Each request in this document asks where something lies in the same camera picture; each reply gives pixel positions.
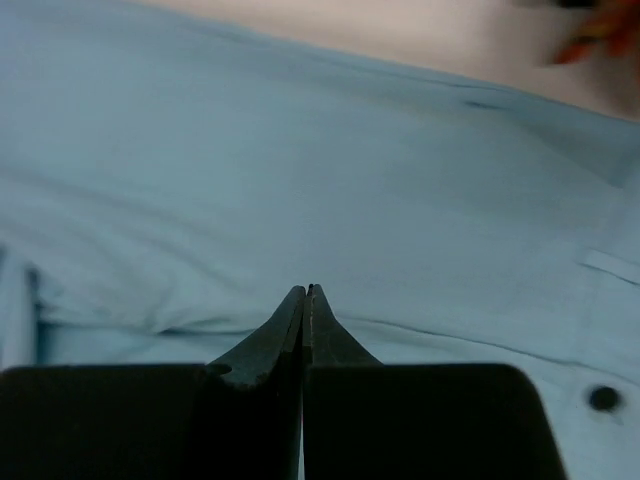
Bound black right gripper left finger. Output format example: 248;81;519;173
1;286;305;479

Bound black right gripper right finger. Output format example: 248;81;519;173
302;285;566;480

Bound light blue trousers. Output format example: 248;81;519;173
1;1;639;479

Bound orange camouflage garment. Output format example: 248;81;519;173
552;0;639;65

